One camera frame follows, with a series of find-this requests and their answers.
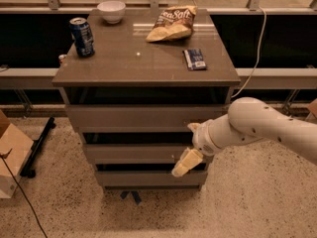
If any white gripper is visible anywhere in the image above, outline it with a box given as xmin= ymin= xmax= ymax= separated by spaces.
xmin=171 ymin=120 xmax=221 ymax=178

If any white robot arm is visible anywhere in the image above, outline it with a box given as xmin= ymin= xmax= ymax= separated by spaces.
xmin=171 ymin=97 xmax=317 ymax=178

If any grey drawer cabinet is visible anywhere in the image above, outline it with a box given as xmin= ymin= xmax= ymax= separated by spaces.
xmin=53 ymin=9 xmax=240 ymax=190

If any grey top drawer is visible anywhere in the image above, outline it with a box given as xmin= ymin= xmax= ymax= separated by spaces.
xmin=65 ymin=105 xmax=227 ymax=133

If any small blue snack packet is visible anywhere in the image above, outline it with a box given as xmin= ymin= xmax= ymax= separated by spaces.
xmin=183 ymin=49 xmax=207 ymax=70

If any sea salt chips bag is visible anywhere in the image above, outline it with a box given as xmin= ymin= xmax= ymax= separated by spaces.
xmin=146 ymin=5 xmax=197 ymax=43

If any cardboard box at right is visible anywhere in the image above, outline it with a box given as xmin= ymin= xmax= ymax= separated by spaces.
xmin=306 ymin=98 xmax=317 ymax=121

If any cardboard box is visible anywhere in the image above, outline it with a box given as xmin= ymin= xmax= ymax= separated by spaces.
xmin=0 ymin=110 xmax=33 ymax=198
xmin=306 ymin=98 xmax=317 ymax=121

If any blue soda can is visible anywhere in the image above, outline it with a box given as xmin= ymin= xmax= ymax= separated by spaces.
xmin=69 ymin=17 xmax=95 ymax=58

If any white ceramic bowl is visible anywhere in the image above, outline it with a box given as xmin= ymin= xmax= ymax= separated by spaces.
xmin=97 ymin=1 xmax=126 ymax=24

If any black stand leg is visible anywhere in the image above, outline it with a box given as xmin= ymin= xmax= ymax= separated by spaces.
xmin=20 ymin=117 xmax=55 ymax=179

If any white cable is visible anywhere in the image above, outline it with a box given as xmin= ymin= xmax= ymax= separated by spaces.
xmin=183 ymin=0 xmax=267 ymax=99

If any black thin cable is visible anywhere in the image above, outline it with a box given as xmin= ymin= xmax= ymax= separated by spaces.
xmin=0 ymin=147 xmax=51 ymax=238

